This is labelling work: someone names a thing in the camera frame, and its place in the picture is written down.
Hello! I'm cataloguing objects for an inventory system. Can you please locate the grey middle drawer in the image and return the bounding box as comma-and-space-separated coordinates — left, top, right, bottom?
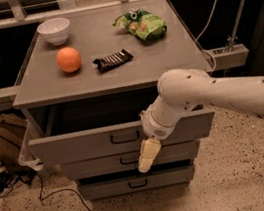
62, 141, 200, 180

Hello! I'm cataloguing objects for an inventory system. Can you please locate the brown backpack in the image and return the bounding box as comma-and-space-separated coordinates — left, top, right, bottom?
0, 113, 27, 173

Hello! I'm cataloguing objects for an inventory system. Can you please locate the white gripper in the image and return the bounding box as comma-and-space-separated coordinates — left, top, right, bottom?
138, 96, 196, 173

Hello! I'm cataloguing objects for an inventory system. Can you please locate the grey bottom drawer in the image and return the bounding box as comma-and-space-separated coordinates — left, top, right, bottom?
79, 165, 194, 201

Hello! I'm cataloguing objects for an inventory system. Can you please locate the grey drawer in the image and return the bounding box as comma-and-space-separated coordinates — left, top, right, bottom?
79, 165, 194, 201
21, 77, 220, 172
62, 141, 200, 180

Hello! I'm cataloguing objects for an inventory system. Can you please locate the orange fruit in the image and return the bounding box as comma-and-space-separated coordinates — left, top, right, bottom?
56, 47, 82, 73

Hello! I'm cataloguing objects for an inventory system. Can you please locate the grey drawer cabinet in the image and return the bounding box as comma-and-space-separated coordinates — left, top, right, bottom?
0, 0, 234, 211

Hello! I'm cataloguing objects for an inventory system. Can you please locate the metal diagonal pole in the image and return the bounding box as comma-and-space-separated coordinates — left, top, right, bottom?
209, 0, 249, 72

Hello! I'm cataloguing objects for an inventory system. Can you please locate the green chip bag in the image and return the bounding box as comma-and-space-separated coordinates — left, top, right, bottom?
114, 8, 167, 41

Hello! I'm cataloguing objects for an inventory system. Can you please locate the grey top drawer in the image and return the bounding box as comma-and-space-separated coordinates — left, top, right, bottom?
21, 77, 220, 172

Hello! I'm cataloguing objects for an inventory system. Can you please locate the black chocolate bar wrapper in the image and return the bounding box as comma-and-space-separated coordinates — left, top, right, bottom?
93, 49, 134, 72

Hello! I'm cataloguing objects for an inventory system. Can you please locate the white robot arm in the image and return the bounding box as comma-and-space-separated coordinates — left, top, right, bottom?
138, 69, 264, 173

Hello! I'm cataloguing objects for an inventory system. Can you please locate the white bowl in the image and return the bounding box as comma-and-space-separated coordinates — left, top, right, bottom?
37, 17, 70, 46

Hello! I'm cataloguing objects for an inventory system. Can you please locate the white power cable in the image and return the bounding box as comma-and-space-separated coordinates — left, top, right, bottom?
187, 0, 233, 74

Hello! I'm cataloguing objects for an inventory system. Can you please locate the clear plastic bin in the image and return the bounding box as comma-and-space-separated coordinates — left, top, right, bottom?
10, 117, 62, 175

